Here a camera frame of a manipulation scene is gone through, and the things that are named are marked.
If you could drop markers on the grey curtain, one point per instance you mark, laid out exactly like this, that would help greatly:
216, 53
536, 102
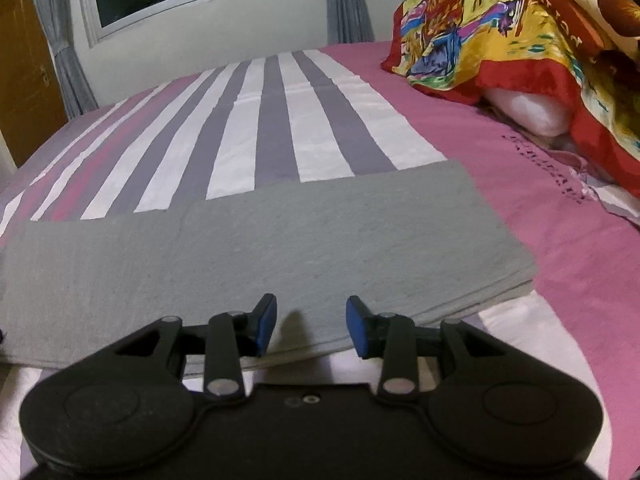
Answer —
67, 55
347, 0

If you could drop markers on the grey pants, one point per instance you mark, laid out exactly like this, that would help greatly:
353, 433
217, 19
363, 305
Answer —
280, 240

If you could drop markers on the white pillow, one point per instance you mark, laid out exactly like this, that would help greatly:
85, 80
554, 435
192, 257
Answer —
525, 110

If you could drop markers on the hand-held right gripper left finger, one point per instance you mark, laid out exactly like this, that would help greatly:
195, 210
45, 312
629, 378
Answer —
265, 325

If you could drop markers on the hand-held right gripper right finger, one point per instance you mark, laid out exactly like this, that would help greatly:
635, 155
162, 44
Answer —
359, 327

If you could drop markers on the brown wooden door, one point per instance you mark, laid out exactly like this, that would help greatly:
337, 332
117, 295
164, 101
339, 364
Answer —
27, 70

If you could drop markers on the pink frilled pillow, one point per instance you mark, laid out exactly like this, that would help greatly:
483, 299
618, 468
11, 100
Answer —
600, 180

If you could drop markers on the colourful printed red-edged pillow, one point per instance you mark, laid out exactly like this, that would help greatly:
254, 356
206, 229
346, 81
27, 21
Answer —
500, 40

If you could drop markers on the striped pink bed sheet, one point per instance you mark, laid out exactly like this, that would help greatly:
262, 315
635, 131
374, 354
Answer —
310, 115

